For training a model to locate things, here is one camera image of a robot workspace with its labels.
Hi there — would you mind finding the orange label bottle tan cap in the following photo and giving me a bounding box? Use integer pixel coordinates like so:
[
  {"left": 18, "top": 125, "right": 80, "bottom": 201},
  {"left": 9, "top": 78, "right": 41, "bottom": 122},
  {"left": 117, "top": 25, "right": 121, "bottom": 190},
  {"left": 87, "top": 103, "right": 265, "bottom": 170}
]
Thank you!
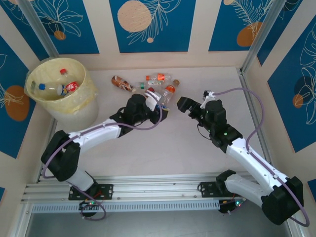
[{"left": 160, "top": 79, "right": 180, "bottom": 104}]

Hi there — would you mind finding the clear bottle orange label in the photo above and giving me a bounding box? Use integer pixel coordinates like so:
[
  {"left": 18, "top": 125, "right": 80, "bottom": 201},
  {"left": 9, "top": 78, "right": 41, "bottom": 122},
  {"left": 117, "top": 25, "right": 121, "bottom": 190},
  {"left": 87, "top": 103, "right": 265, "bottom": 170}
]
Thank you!
[{"left": 145, "top": 72, "right": 172, "bottom": 82}]

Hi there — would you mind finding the red label cola bottle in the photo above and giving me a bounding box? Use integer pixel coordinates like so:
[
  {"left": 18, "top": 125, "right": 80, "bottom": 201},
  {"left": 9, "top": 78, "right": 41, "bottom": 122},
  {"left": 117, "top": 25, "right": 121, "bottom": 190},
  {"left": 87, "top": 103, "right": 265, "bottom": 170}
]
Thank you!
[{"left": 59, "top": 68, "right": 81, "bottom": 93}]

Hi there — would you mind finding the clear unlabelled bottle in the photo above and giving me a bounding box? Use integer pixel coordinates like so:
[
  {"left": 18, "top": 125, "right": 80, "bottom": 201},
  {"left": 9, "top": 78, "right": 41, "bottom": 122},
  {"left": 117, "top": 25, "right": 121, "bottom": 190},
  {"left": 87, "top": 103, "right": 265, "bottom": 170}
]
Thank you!
[{"left": 38, "top": 82, "right": 61, "bottom": 96}]

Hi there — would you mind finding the pale round plastic bin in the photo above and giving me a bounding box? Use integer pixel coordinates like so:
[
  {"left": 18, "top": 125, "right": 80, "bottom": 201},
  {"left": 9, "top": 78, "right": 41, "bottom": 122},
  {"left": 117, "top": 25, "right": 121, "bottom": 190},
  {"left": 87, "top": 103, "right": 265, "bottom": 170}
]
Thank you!
[{"left": 24, "top": 57, "right": 100, "bottom": 126}]

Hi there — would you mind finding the brown patterned bottle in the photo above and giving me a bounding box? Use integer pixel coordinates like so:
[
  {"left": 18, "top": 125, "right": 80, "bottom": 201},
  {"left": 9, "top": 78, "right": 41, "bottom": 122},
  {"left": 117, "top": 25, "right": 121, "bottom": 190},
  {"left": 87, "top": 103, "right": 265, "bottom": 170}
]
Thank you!
[{"left": 111, "top": 75, "right": 137, "bottom": 93}]

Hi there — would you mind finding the clear bottle white green label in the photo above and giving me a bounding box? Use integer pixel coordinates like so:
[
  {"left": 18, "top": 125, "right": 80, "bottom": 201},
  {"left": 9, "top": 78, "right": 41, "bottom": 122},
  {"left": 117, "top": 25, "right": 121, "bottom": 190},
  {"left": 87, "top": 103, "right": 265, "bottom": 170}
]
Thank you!
[{"left": 135, "top": 80, "right": 162, "bottom": 92}]

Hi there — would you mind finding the controller board with LEDs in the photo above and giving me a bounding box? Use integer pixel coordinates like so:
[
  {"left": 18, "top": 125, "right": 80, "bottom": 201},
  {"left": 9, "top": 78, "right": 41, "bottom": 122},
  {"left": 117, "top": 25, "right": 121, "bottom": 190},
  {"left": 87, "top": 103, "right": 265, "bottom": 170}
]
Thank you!
[
  {"left": 78, "top": 200, "right": 101, "bottom": 211},
  {"left": 218, "top": 197, "right": 247, "bottom": 215}
]

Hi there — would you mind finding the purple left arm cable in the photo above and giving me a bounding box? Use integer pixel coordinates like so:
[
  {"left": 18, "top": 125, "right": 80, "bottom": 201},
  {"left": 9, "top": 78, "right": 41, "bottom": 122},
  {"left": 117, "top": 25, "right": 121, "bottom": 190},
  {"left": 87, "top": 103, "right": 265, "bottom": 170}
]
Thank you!
[{"left": 41, "top": 105, "right": 163, "bottom": 220}]

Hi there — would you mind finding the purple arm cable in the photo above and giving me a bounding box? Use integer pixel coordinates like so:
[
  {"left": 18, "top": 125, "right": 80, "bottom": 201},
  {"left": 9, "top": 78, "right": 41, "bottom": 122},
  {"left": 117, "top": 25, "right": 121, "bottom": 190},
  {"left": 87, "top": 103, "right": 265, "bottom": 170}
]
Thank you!
[
  {"left": 41, "top": 105, "right": 163, "bottom": 220},
  {"left": 213, "top": 87, "right": 311, "bottom": 228}
]

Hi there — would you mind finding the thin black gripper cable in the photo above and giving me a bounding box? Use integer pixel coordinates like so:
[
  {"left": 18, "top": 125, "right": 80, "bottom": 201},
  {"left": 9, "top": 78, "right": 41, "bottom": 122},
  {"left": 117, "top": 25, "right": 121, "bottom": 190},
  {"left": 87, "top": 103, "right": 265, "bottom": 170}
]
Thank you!
[{"left": 197, "top": 123, "right": 210, "bottom": 140}]

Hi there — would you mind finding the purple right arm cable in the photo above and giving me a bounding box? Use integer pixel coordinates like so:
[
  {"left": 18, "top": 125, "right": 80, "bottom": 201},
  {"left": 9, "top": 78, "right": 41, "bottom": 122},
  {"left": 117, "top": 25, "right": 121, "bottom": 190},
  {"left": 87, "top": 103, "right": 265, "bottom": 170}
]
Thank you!
[{"left": 213, "top": 87, "right": 311, "bottom": 228}]

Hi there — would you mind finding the aluminium side rail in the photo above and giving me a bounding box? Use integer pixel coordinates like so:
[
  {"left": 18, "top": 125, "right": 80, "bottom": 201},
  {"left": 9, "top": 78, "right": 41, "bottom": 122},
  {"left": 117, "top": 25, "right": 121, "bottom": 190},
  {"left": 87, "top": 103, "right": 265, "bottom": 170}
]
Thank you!
[
  {"left": 36, "top": 116, "right": 59, "bottom": 184},
  {"left": 237, "top": 68, "right": 270, "bottom": 149}
]

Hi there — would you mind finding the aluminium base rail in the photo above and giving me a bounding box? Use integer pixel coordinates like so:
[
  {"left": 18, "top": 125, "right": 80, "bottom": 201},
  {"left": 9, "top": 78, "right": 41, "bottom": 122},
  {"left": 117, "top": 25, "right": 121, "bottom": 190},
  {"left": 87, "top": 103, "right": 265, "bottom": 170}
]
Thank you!
[{"left": 21, "top": 174, "right": 250, "bottom": 202}]

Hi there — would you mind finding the white slotted cable duct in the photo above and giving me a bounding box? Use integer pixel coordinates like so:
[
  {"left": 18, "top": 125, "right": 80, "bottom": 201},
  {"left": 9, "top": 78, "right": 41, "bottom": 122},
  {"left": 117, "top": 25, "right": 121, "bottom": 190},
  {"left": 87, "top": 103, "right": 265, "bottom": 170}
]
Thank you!
[{"left": 31, "top": 199, "right": 222, "bottom": 213}]

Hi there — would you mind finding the aluminium frame post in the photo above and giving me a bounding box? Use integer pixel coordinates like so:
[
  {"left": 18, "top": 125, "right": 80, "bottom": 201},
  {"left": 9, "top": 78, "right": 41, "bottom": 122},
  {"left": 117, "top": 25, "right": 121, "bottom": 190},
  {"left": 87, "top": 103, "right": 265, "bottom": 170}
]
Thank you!
[
  {"left": 240, "top": 0, "right": 291, "bottom": 75},
  {"left": 17, "top": 0, "right": 61, "bottom": 60}
]

